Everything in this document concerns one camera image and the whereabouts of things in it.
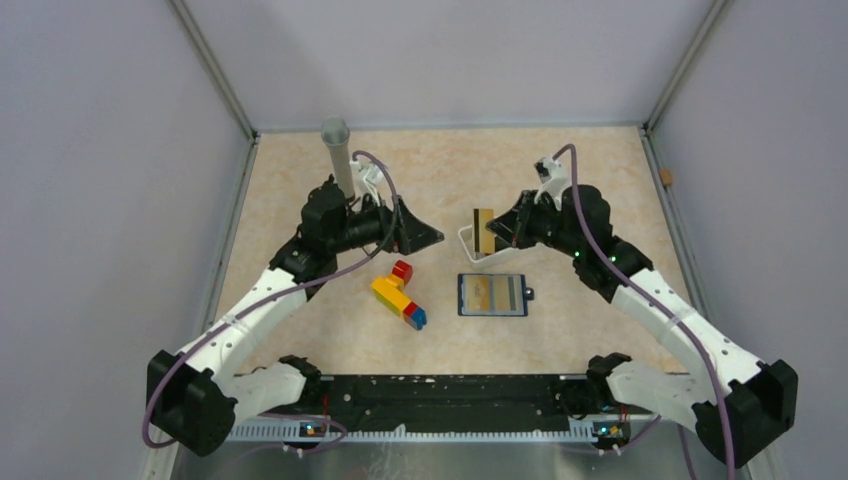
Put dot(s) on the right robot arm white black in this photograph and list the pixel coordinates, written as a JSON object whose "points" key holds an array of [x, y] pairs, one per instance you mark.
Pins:
{"points": [[734, 402]]}

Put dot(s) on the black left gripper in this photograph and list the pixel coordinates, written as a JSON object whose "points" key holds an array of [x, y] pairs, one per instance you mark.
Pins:
{"points": [[409, 234]]}

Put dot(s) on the red yellow toy brick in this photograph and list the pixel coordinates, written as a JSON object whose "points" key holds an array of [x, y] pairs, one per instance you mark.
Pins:
{"points": [[400, 275]]}

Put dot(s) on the gold credit card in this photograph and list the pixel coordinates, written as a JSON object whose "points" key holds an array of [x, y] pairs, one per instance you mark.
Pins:
{"points": [[507, 294], [477, 294], [483, 240]]}

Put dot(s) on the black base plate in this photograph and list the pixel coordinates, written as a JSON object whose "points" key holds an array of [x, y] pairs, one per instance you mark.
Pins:
{"points": [[456, 403]]}

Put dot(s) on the grey microphone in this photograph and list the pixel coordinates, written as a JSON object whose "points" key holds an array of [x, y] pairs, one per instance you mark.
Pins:
{"points": [[335, 135]]}

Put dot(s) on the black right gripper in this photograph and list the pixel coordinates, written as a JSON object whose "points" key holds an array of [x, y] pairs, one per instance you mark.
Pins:
{"points": [[512, 227]]}

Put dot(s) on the dark blue card holder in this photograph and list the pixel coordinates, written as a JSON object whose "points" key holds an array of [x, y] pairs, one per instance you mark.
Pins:
{"points": [[528, 296]]}

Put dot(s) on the aluminium frame rail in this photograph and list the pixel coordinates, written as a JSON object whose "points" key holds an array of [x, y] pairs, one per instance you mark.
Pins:
{"points": [[234, 153], [664, 136]]}

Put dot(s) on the red blue toy brick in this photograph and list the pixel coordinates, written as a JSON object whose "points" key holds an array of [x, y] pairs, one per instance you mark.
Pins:
{"points": [[414, 316]]}

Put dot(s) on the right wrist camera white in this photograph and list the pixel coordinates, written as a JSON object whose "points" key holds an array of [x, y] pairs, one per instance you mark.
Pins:
{"points": [[554, 177]]}

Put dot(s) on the yellow green toy brick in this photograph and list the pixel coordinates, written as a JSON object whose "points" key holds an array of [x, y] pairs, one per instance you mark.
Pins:
{"points": [[390, 295]]}

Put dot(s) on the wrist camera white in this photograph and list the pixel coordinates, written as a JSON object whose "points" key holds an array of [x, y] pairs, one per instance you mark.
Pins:
{"points": [[554, 177], [367, 176]]}

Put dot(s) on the white card tray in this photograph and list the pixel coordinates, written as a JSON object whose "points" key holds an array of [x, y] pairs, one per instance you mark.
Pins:
{"points": [[504, 252]]}

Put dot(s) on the aluminium frame rail right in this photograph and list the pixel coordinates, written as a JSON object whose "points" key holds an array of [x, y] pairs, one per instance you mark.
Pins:
{"points": [[664, 136]]}

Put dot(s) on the small brown cork piece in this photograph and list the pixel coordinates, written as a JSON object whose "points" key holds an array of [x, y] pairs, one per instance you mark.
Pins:
{"points": [[666, 177]]}

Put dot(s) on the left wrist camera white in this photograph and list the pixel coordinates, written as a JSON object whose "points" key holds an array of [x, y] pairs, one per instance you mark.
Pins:
{"points": [[367, 176]]}

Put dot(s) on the aluminium frame rail left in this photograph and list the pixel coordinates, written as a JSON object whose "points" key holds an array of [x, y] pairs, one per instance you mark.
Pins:
{"points": [[234, 153]]}

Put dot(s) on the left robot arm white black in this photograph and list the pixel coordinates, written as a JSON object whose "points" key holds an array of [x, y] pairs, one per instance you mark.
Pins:
{"points": [[196, 396]]}

